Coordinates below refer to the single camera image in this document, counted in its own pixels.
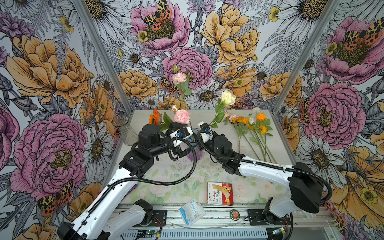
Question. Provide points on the pink snack packet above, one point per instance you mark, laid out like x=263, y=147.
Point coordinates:
x=133, y=188

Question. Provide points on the pink carnation stem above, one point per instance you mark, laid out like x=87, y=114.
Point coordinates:
x=181, y=81

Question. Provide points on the right aluminium corner post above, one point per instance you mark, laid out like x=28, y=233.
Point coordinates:
x=313, y=38

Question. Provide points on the white blue tissue pack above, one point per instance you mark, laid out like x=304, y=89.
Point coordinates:
x=191, y=212

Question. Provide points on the pink clear plastic tube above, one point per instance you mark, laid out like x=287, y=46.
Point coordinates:
x=309, y=216

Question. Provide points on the slotted white cable duct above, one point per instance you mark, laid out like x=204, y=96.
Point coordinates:
x=201, y=234

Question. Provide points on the orange gerbera flower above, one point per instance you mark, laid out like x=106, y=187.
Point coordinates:
x=162, y=120

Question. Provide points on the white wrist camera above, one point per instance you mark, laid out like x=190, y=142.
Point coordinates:
x=182, y=133
x=205, y=132

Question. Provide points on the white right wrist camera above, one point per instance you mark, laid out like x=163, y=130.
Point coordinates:
x=205, y=132

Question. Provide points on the left aluminium corner post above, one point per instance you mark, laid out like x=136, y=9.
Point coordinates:
x=97, y=41

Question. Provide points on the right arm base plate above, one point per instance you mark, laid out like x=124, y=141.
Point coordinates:
x=256, y=217

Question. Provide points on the orange yellow flower stems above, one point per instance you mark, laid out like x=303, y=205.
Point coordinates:
x=253, y=133

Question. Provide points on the aluminium corner post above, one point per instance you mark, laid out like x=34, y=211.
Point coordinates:
x=97, y=41
x=313, y=38

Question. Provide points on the cream white rose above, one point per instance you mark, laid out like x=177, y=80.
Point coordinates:
x=227, y=99

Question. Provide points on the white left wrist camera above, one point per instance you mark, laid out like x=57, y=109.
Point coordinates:
x=182, y=133

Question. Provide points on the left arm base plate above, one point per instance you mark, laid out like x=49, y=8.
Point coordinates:
x=158, y=219

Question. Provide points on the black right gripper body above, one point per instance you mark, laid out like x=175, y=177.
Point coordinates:
x=209, y=146

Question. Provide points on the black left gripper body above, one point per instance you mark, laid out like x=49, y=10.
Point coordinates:
x=164, y=145

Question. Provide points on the red bandage box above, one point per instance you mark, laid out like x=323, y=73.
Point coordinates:
x=221, y=194

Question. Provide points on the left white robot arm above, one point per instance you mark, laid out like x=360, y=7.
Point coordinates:
x=94, y=222

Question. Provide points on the clear ribbed glass vase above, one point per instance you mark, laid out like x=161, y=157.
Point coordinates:
x=128, y=134

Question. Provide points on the pink rose flower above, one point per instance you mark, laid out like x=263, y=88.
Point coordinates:
x=181, y=116

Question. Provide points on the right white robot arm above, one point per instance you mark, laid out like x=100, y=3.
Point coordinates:
x=304, y=188

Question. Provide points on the small green circuit board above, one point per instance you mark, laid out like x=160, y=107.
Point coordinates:
x=147, y=232

